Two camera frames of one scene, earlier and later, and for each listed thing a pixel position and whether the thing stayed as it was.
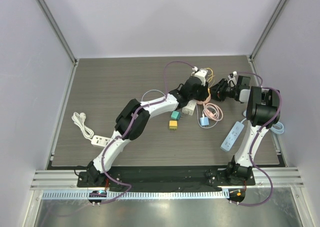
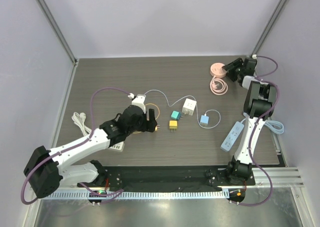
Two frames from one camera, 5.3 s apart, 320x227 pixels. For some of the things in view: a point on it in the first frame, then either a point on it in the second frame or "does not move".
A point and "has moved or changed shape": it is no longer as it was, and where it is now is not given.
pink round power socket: (207, 100) -> (217, 70)
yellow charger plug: (173, 124) does not move
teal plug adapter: (175, 115) does not move
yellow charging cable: (211, 76) has moved or changed shape
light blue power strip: (236, 130) does not move
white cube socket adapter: (189, 108) does not move
